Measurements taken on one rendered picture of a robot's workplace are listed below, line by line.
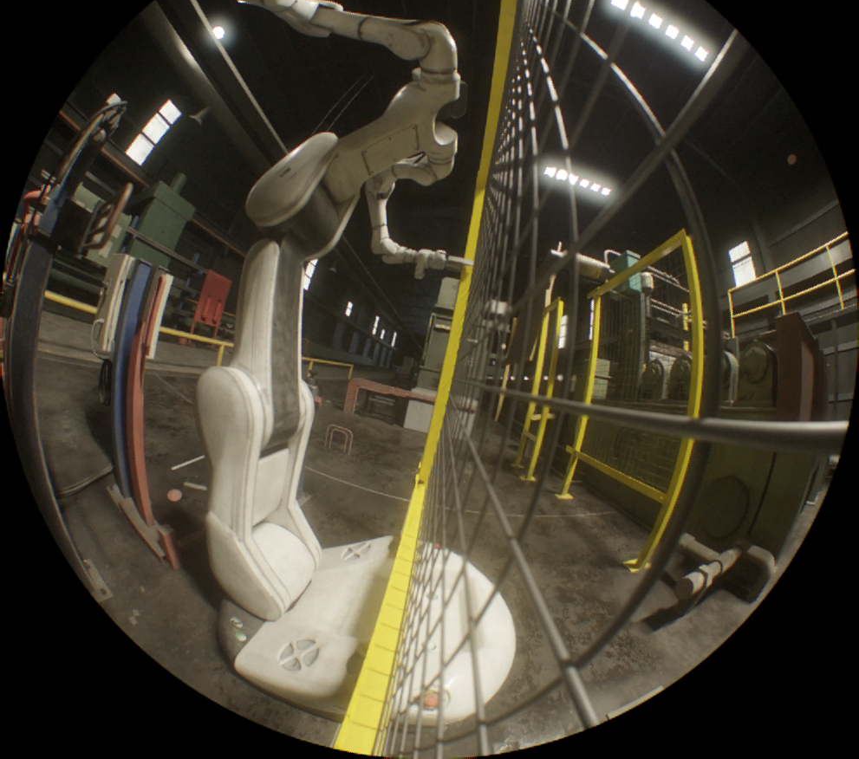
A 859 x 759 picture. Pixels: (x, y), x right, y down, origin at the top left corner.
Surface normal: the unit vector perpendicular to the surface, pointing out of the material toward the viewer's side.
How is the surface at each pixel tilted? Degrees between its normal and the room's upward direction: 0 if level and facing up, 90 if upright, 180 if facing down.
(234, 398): 84
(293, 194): 99
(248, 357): 90
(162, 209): 90
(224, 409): 90
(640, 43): 173
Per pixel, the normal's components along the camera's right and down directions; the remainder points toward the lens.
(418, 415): -0.05, -0.18
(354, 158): 0.64, 0.75
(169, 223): 0.98, 0.20
